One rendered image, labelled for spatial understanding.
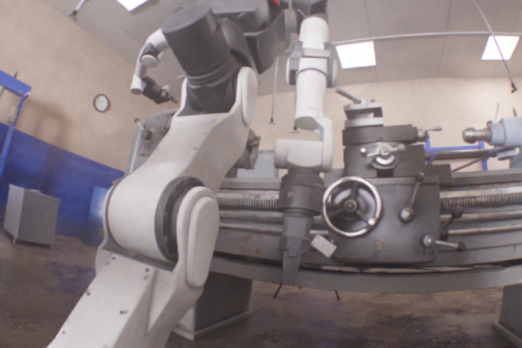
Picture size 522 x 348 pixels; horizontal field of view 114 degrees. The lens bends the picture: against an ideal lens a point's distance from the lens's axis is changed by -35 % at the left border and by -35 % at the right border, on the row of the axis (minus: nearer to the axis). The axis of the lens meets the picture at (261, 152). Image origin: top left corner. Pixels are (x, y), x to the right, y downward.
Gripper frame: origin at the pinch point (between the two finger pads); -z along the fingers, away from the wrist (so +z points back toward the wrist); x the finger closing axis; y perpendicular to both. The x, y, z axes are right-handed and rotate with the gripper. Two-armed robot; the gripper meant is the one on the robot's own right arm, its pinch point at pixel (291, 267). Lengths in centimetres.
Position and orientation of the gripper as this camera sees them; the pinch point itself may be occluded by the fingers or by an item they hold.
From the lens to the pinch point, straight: 51.6
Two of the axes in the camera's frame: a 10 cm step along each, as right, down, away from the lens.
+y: -9.8, -0.9, 1.9
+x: 1.4, 4.0, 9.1
